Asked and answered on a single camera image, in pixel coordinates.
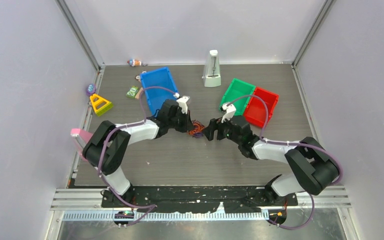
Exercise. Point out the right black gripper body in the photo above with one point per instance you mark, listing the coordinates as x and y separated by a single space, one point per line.
225 131

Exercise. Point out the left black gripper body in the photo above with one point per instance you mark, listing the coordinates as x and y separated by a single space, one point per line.
178 122

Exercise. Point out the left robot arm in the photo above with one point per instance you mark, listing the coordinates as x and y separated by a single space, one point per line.
106 148

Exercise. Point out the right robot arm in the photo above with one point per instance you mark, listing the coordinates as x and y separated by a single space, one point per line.
312 168

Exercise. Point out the wooden block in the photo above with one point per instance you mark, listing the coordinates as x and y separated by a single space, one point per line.
139 93

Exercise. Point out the blue plastic bin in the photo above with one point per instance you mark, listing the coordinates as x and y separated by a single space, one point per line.
160 86

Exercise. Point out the green toy block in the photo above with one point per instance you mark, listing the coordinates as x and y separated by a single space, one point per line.
132 92

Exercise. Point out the green plastic bin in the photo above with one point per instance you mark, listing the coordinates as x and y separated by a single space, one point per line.
236 89

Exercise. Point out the small round toy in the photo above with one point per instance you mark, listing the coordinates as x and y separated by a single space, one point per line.
138 77

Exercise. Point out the white metronome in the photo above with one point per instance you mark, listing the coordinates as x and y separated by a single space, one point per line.
211 74

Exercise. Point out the small figurine toy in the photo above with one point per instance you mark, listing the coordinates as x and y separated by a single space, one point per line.
134 62

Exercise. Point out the yellow triangle toy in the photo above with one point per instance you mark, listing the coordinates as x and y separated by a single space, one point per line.
100 105

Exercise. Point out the purple round toy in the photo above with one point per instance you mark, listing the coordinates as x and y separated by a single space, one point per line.
91 89

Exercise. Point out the pink stand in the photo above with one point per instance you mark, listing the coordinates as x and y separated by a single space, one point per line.
81 138

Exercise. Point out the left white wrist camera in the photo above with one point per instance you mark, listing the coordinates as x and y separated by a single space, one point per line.
182 102

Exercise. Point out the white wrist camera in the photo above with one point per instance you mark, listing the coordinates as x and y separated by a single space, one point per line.
182 102
229 110

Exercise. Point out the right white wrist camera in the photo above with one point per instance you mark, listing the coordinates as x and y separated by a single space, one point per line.
229 110

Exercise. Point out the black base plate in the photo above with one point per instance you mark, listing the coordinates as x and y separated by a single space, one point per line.
205 199

